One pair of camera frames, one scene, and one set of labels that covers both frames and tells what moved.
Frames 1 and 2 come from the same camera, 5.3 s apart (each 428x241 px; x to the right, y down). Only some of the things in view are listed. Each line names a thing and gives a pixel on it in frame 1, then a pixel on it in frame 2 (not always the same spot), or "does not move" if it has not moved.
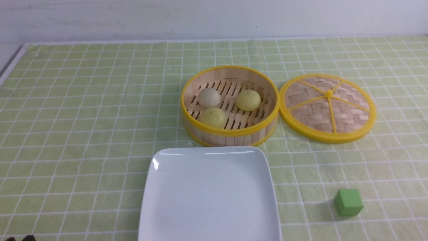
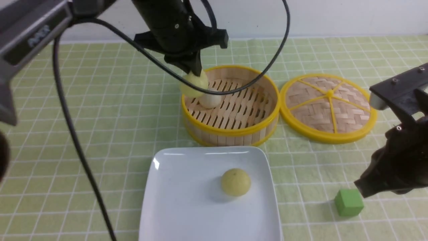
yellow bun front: [215, 117] → [189, 90]
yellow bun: [248, 100] → [235, 182]
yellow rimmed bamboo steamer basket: [231, 106] does not move
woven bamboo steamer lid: [327, 108] does not move
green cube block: [347, 203] does not move
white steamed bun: [209, 97] does not move
